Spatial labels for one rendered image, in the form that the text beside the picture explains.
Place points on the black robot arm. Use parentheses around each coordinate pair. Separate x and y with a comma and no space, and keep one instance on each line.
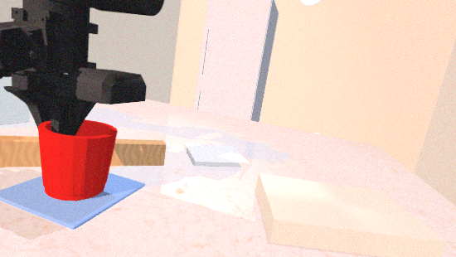
(23,44)

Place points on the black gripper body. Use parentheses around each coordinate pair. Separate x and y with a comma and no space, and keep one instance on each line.
(84,81)

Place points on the red cup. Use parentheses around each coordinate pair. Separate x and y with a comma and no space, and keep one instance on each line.
(76,167)

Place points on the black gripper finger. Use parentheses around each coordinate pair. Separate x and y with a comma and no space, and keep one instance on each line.
(39,110)
(66,113)

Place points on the orange wooden bar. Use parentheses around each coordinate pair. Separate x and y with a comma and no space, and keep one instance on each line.
(24,151)

